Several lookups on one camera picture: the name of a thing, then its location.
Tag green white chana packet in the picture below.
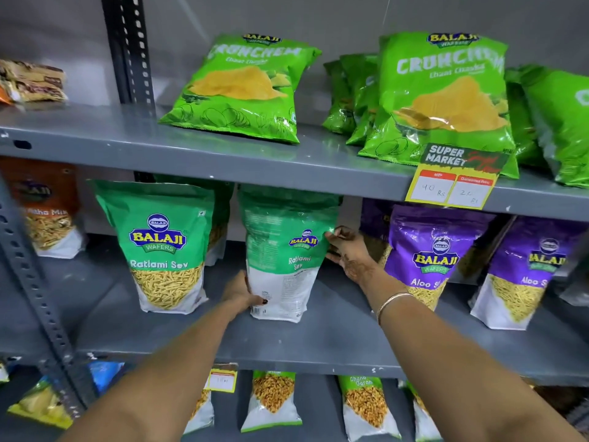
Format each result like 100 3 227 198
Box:
240 370 303 433
404 381 443 442
183 388 216 436
338 375 402 442

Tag green sev pouch print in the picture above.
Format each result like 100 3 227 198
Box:
89 180 216 315
238 184 343 324

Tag brown snack packets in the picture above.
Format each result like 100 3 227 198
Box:
0 59 69 105

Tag person's right forearm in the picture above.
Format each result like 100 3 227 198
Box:
363 270 586 442

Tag purple sev pouch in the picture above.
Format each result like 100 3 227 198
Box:
469 215 588 331
358 199 397 264
378 204 496 312

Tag green sev pouch back print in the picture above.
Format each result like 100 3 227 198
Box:
238 184 343 324

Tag grey slotted shelf upright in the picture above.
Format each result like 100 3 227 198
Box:
100 0 157 118
0 174 98 420

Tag blue snack packet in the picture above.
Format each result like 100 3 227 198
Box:
88 361 126 395

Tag gold bangle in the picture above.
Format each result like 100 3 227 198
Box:
376 292 416 325

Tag green sev pouch front print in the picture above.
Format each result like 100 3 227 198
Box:
89 180 216 315

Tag small yellow price tag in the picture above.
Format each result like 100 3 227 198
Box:
204 363 239 394

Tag large yellow price tag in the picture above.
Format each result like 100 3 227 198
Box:
404 143 510 211

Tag dark snack packet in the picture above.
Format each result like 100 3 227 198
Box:
533 386 589 439

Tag person's left forearm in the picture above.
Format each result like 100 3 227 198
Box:
59 299 244 442

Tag grey metal shelf board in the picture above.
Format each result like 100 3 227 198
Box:
0 103 589 222
0 235 589 388

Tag green sev pouch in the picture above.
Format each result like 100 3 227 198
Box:
154 174 236 267

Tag yellow snack packet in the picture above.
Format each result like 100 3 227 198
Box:
6 376 75 430

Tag person's right hand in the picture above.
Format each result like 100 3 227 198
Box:
324 226 379 287

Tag orange snack mix pouch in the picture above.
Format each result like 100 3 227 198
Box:
0 157 87 260

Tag green chips bag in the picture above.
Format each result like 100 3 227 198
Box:
504 68 549 169
158 33 322 145
357 31 520 179
321 59 356 136
519 64 589 188
340 53 381 147

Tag person's left hand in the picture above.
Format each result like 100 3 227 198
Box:
220 270 268 318

